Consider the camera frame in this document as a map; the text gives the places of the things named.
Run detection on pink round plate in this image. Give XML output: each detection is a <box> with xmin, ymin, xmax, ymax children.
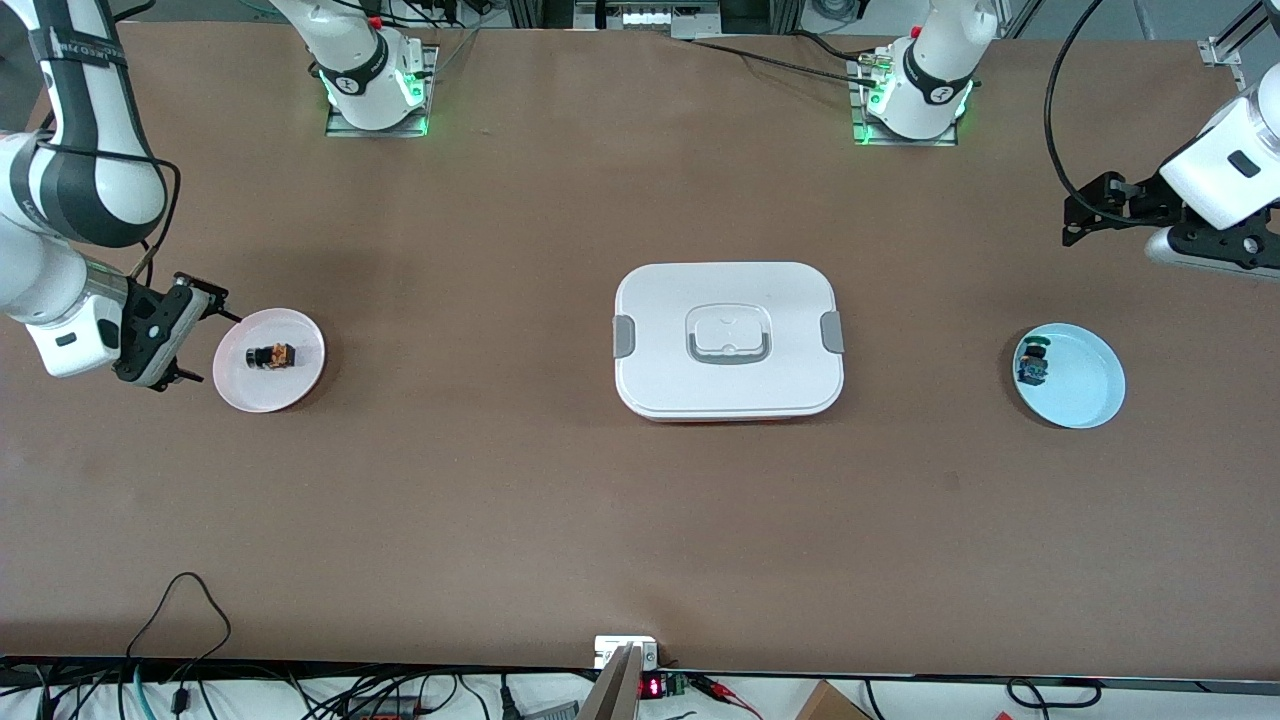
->
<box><xmin>212</xmin><ymin>307</ymin><xmax>327</xmax><ymax>414</ymax></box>

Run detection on light blue round plate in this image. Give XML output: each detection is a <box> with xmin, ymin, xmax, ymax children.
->
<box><xmin>1012</xmin><ymin>322</ymin><xmax>1127</xmax><ymax>430</ymax></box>

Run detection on white power strip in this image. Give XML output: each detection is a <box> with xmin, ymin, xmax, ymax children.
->
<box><xmin>575</xmin><ymin>0</ymin><xmax>723</xmax><ymax>41</ymax></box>

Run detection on brown cardboard box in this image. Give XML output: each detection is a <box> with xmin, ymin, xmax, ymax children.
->
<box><xmin>795</xmin><ymin>680</ymin><xmax>873</xmax><ymax>720</ymax></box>

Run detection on red clip test leads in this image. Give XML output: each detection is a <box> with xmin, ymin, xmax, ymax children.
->
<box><xmin>690</xmin><ymin>675</ymin><xmax>763</xmax><ymax>719</ymax></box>

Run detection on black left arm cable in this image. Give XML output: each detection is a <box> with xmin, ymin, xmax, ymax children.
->
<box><xmin>1044</xmin><ymin>0</ymin><xmax>1106</xmax><ymax>206</ymax></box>

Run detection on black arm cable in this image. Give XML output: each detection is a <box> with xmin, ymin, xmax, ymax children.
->
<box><xmin>1044</xmin><ymin>0</ymin><xmax>1106</xmax><ymax>206</ymax></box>
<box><xmin>100</xmin><ymin>0</ymin><xmax>181</xmax><ymax>291</ymax></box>

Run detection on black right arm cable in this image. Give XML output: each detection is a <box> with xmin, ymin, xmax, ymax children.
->
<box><xmin>100</xmin><ymin>0</ymin><xmax>181</xmax><ymax>291</ymax></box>

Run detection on aluminium frame rail with holes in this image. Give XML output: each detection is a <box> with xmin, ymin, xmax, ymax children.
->
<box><xmin>1198</xmin><ymin>0</ymin><xmax>1280</xmax><ymax>91</ymax></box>

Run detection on black looped cable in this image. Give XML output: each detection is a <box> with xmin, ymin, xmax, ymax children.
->
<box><xmin>125</xmin><ymin>572</ymin><xmax>233</xmax><ymax>691</ymax></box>

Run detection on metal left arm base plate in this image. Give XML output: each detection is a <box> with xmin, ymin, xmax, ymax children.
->
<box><xmin>848</xmin><ymin>55</ymin><xmax>959</xmax><ymax>148</ymax></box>

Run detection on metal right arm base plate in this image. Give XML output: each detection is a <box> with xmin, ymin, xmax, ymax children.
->
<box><xmin>325</xmin><ymin>45</ymin><xmax>439</xmax><ymax>138</ymax></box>

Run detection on black cable across table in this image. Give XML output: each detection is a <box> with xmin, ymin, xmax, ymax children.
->
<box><xmin>672</xmin><ymin>35</ymin><xmax>886</xmax><ymax>86</ymax></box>

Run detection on white lunch box grey handle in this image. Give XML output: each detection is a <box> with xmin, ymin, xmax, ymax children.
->
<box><xmin>612</xmin><ymin>261</ymin><xmax>846</xmax><ymax>424</ymax></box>

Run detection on white mounting bracket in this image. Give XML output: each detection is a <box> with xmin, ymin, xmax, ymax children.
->
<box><xmin>594</xmin><ymin>636</ymin><xmax>660</xmax><ymax>669</ymax></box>

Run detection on aluminium camera mount profile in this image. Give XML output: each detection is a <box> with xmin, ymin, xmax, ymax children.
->
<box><xmin>578</xmin><ymin>643</ymin><xmax>643</xmax><ymax>720</ymax></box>

